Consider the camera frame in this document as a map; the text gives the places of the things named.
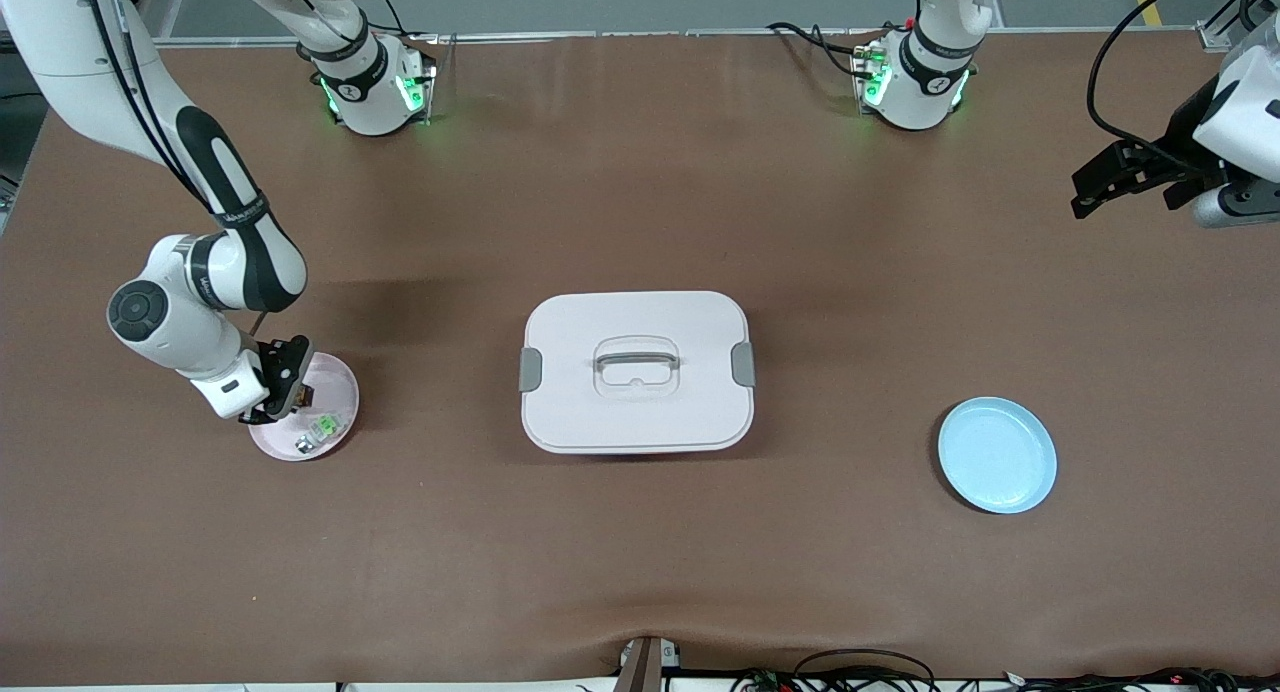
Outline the black left base cable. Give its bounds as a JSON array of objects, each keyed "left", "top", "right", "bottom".
[{"left": 768, "top": 20, "right": 891, "bottom": 78}]

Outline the aluminium frame post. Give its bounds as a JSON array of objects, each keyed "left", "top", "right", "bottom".
[{"left": 1200, "top": 0, "right": 1280, "bottom": 53}]

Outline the black base cable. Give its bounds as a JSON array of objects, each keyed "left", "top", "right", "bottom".
[
  {"left": 768, "top": 20, "right": 891, "bottom": 78},
  {"left": 345, "top": 0, "right": 441, "bottom": 48}
]

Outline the brown camera mount post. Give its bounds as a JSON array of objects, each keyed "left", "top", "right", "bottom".
[{"left": 615, "top": 635, "right": 681, "bottom": 692}]

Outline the brown table mat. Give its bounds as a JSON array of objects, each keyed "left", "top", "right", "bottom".
[{"left": 0, "top": 32, "right": 1280, "bottom": 685}]

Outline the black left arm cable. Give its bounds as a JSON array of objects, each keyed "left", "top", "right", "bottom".
[{"left": 1087, "top": 0, "right": 1280, "bottom": 175}]

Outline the green clear switch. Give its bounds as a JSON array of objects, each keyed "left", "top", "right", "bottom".
[{"left": 295, "top": 409, "right": 351, "bottom": 456}]

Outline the looped black cable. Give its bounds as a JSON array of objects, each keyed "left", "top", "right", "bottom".
[{"left": 795, "top": 649, "right": 937, "bottom": 692}]

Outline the pink round plate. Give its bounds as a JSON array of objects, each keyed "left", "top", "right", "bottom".
[{"left": 247, "top": 352, "right": 361, "bottom": 462}]

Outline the black right base cable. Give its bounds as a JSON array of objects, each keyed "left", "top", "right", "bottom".
[{"left": 345, "top": 0, "right": 441, "bottom": 48}]

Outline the white lidded storage box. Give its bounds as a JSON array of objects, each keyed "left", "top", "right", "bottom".
[{"left": 518, "top": 290, "right": 757, "bottom": 456}]

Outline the blue round plate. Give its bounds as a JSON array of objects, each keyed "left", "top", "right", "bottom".
[{"left": 937, "top": 396, "right": 1058, "bottom": 515}]

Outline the grey box lid handle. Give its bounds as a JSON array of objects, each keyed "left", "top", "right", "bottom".
[{"left": 594, "top": 340, "right": 681, "bottom": 371}]

